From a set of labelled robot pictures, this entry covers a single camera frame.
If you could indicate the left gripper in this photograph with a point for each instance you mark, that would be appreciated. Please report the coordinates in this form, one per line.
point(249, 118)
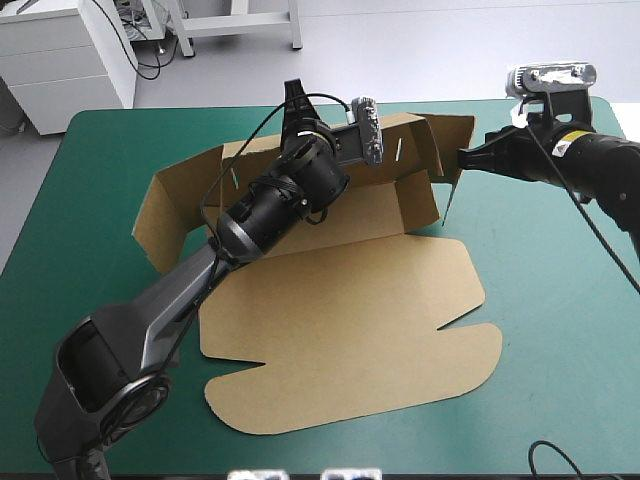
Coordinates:
point(306, 131)

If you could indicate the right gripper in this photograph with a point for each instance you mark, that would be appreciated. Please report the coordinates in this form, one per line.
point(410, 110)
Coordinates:
point(522, 150)

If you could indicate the brown cardboard box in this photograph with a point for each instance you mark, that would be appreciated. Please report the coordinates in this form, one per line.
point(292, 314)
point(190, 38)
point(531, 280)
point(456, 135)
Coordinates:
point(345, 310)

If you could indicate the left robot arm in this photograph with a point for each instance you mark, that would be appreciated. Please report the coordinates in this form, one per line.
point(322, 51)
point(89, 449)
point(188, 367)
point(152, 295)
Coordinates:
point(175, 295)

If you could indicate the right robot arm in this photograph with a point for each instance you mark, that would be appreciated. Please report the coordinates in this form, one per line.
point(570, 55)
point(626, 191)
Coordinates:
point(595, 165)

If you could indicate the white drawer cabinet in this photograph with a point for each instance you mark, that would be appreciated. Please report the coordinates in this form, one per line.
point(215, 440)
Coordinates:
point(60, 65)

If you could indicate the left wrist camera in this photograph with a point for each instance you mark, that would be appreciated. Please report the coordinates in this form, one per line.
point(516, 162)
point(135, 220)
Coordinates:
point(370, 131)

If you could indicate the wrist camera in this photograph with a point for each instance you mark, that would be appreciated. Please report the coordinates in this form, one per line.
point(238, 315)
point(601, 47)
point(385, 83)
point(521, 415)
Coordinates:
point(550, 79)
point(370, 131)

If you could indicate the white metal table frame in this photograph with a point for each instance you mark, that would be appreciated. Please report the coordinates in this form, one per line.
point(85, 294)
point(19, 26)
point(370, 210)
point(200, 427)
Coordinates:
point(235, 25)

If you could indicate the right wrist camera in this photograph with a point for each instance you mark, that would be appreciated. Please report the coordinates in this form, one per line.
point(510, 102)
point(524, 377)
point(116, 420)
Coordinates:
point(550, 79)

